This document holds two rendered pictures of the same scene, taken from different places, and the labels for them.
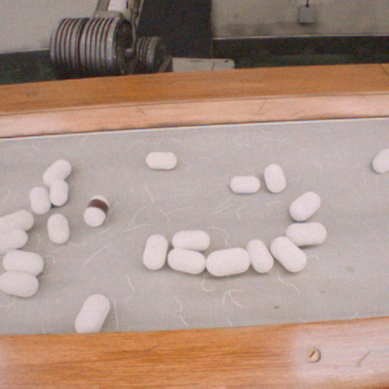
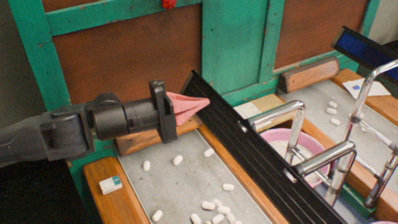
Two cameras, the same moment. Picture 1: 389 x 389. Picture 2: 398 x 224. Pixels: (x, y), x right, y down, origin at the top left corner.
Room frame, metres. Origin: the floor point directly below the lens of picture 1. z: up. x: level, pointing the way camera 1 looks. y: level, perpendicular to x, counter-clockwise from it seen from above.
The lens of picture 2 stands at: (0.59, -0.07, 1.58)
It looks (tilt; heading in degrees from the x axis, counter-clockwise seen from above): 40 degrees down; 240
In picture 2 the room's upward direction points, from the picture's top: straight up
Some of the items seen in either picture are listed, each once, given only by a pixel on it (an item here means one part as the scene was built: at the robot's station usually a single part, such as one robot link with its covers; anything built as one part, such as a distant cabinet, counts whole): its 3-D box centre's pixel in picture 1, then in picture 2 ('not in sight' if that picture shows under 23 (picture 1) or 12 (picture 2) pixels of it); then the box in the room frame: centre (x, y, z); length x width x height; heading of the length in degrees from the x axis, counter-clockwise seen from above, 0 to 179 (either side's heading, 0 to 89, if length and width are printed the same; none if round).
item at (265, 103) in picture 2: not in sight; (250, 117); (-0.05, -0.78, 0.77); 0.33 x 0.15 x 0.01; 179
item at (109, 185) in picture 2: not in sight; (111, 184); (0.50, -0.74, 0.78); 0.06 x 0.04 x 0.02; 179
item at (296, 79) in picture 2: not in sight; (310, 74); (-0.39, -0.83, 0.83); 0.30 x 0.06 x 0.07; 179
